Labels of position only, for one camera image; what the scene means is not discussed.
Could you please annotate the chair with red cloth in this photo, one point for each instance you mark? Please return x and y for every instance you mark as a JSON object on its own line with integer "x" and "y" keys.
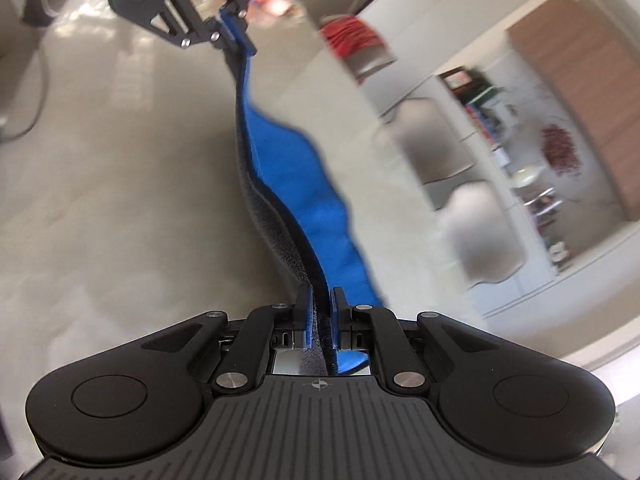
{"x": 359, "y": 46}

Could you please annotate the grey chair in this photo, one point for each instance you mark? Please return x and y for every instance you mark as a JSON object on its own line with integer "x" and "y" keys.
{"x": 481, "y": 234}
{"x": 428, "y": 140}

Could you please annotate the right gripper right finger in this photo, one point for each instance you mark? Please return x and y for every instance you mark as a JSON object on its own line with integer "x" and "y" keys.
{"x": 364, "y": 335}

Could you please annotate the stack of books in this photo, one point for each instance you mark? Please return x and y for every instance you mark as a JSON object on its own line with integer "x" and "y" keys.
{"x": 483, "y": 108}

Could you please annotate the white vase with flowers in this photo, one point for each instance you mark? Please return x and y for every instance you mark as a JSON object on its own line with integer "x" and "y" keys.
{"x": 540, "y": 152}

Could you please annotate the wooden upper cabinet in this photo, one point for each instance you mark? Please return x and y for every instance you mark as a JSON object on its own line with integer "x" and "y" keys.
{"x": 596, "y": 76}

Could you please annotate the blue and grey towel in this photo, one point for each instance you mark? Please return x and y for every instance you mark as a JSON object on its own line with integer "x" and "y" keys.
{"x": 303, "y": 219}

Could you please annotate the white sideboard cabinet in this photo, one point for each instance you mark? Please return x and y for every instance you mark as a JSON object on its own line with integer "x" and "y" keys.
{"x": 537, "y": 272}

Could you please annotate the framed picture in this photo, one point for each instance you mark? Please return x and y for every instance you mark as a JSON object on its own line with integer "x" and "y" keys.
{"x": 456, "y": 78}

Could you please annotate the grey chair left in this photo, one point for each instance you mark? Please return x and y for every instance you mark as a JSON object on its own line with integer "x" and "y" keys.
{"x": 428, "y": 140}

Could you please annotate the grey chair right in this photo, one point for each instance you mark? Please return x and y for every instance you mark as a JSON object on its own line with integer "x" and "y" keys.
{"x": 481, "y": 234}

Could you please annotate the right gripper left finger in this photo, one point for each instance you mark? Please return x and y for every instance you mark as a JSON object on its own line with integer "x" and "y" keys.
{"x": 248, "y": 359}

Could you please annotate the clear glass display case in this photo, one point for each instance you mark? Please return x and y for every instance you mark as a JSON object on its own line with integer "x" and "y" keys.
{"x": 544, "y": 206}

